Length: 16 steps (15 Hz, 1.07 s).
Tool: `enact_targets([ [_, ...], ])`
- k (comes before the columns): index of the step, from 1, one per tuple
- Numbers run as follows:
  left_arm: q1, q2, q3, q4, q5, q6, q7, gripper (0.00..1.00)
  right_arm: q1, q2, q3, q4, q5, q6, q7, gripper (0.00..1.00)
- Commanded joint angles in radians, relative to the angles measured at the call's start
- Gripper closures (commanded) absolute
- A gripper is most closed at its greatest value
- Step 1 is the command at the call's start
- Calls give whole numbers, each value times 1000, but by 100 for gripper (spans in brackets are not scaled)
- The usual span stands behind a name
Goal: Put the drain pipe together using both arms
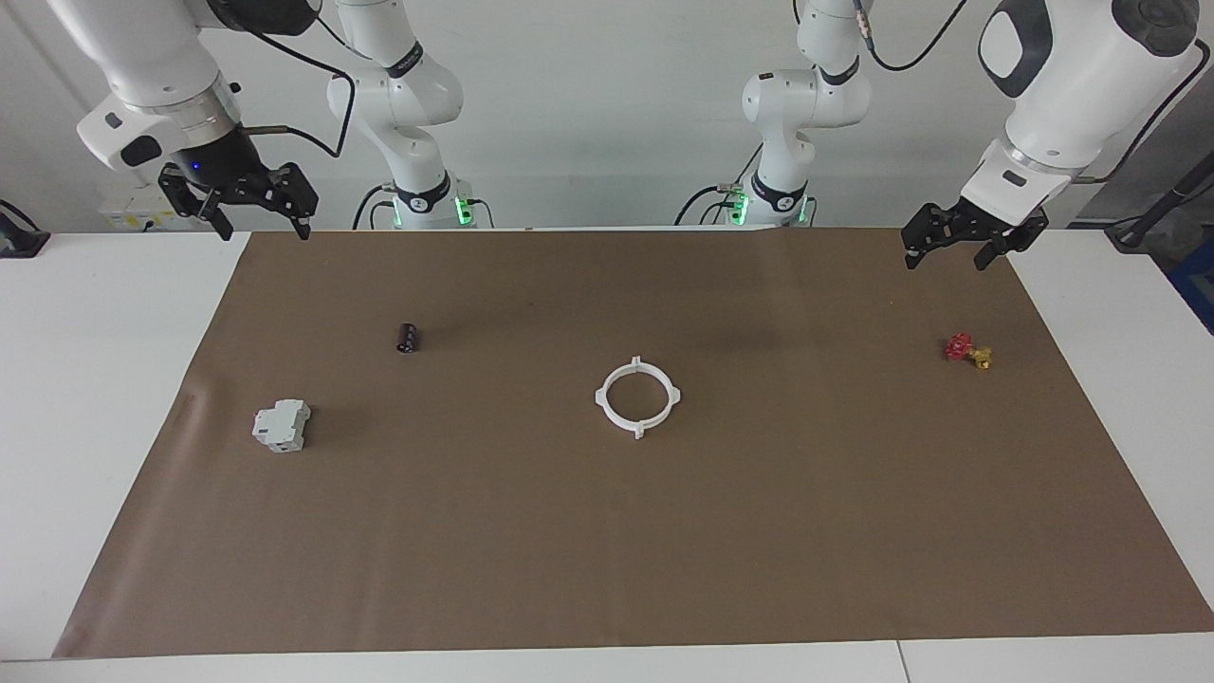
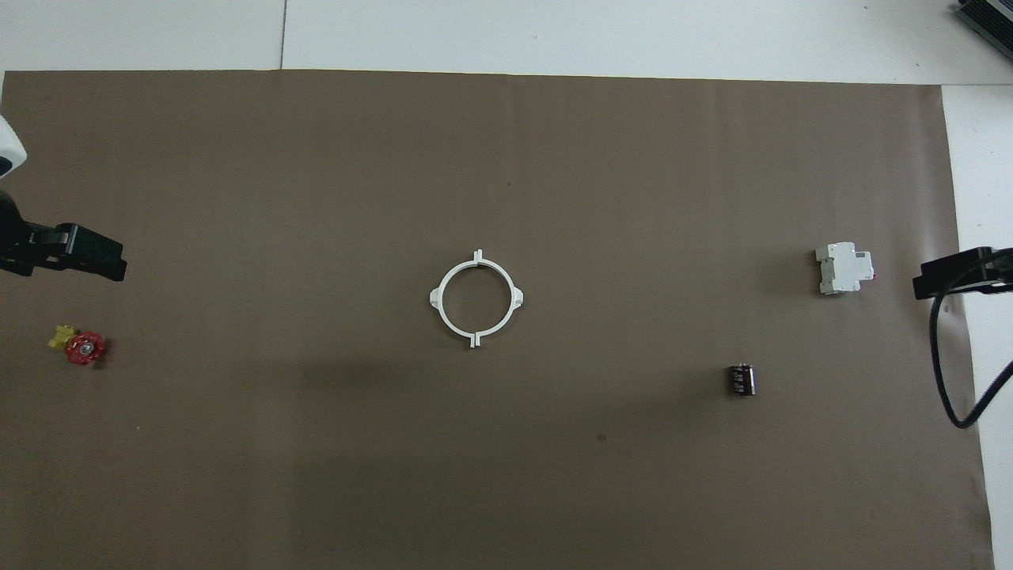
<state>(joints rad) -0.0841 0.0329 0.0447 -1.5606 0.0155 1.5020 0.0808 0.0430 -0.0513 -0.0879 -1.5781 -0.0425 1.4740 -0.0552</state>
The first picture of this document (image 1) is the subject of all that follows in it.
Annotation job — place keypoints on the black device on table edge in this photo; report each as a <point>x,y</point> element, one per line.
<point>24,242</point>

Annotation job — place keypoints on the white circuit breaker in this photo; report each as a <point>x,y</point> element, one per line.
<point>280,427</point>

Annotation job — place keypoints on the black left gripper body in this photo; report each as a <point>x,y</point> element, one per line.
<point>977,226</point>

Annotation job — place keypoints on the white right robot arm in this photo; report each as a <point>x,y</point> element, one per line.
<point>142,57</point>

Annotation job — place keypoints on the red and yellow valve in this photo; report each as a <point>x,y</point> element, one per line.
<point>960,347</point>

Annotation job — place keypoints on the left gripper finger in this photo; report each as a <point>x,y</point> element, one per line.
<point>986,256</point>
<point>911,256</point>

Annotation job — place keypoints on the black cylindrical capacitor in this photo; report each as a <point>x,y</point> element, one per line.
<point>409,338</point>

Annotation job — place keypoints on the white power strip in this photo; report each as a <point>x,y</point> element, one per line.
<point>128,213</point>

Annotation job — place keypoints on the brown paper mat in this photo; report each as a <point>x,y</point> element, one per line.
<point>607,531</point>

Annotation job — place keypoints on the black tripod stand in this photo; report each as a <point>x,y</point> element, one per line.
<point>1152,213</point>

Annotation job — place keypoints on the blue box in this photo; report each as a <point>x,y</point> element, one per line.
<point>1197,285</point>

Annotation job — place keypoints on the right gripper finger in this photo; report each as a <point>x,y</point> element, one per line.
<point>224,224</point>
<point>304,226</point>

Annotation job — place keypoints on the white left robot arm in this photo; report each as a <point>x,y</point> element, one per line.
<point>1081,85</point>

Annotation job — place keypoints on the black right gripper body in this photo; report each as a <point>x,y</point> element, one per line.
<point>232,175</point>

